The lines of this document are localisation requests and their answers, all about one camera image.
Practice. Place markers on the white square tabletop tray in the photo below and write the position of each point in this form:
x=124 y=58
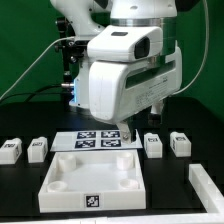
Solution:
x=93 y=181

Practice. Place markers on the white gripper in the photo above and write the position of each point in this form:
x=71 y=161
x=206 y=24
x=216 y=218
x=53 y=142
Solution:
x=119 y=90

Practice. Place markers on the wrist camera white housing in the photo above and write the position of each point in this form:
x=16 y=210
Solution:
x=126 y=44

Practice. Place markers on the paper sheet with markers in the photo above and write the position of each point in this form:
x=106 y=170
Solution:
x=91 y=140

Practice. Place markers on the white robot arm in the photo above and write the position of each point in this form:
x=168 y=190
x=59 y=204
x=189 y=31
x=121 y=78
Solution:
x=89 y=18

